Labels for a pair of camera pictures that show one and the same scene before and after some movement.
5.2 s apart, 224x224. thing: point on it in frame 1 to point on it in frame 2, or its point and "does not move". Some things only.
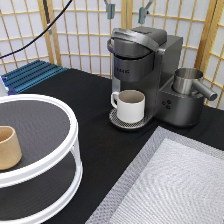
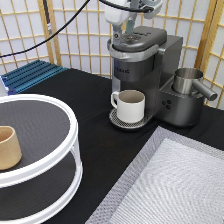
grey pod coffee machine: [144, 59] does not move
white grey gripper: [143, 12] to [117, 17]
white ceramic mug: [130, 105] does not move
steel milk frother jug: [186, 81] does not move
